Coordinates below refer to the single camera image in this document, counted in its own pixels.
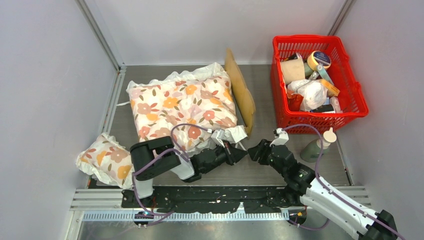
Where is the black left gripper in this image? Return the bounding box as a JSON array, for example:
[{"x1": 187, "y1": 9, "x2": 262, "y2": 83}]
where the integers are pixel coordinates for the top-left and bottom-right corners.
[{"x1": 202, "y1": 139, "x2": 248, "y2": 175}]

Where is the wooden pet bed frame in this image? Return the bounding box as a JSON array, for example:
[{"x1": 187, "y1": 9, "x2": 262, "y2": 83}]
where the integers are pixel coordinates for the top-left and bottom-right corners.
[{"x1": 224, "y1": 48, "x2": 256, "y2": 138}]

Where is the large floral cushion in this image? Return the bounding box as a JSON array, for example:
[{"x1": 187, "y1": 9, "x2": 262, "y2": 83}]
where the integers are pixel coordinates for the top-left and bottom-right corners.
[{"x1": 126, "y1": 62, "x2": 248, "y2": 155}]

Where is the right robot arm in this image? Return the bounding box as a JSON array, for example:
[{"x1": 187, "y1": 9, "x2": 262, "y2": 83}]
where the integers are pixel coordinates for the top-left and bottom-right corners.
[{"x1": 247, "y1": 139, "x2": 400, "y2": 240}]

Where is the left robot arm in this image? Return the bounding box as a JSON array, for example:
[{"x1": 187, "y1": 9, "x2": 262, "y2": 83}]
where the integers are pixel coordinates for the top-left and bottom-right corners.
[{"x1": 130, "y1": 136, "x2": 248, "y2": 207}]

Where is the white crumpled plastic bag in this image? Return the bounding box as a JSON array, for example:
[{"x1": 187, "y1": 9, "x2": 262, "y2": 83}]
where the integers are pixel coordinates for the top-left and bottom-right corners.
[{"x1": 286, "y1": 79, "x2": 327, "y2": 112}]

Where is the red plastic basket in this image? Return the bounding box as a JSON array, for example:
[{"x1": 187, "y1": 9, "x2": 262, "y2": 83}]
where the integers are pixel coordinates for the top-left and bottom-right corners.
[{"x1": 270, "y1": 34, "x2": 369, "y2": 134}]

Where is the yellow tape roll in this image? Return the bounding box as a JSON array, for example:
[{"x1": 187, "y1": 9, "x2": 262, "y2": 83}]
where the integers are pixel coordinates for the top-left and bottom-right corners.
[{"x1": 306, "y1": 50, "x2": 332, "y2": 71}]

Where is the small floral pillow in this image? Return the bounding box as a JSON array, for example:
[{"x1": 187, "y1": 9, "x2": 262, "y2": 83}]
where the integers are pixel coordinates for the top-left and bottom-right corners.
[{"x1": 75, "y1": 132, "x2": 134, "y2": 190}]

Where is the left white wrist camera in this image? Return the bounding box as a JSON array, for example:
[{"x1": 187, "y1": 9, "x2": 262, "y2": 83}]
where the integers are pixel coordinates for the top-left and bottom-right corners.
[{"x1": 210, "y1": 129, "x2": 226, "y2": 147}]

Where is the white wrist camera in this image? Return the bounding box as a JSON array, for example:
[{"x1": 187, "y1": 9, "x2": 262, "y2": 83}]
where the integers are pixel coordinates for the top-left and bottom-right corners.
[
  {"x1": 210, "y1": 129, "x2": 226, "y2": 147},
  {"x1": 270, "y1": 128, "x2": 289, "y2": 146}
]

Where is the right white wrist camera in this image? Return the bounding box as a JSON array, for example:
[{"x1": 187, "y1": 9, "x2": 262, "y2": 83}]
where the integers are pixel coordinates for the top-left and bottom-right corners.
[{"x1": 270, "y1": 128, "x2": 289, "y2": 146}]

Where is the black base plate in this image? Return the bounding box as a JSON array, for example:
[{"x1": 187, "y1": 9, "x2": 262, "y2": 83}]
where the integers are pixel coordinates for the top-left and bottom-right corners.
[{"x1": 121, "y1": 186, "x2": 306, "y2": 214}]

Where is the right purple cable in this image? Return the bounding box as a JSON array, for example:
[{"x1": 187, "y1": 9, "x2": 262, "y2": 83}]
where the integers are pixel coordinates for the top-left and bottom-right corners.
[{"x1": 280, "y1": 123, "x2": 408, "y2": 240}]

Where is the aluminium rail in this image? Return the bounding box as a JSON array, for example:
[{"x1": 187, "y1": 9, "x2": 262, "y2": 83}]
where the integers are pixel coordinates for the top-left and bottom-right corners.
[{"x1": 70, "y1": 186, "x2": 371, "y2": 222}]

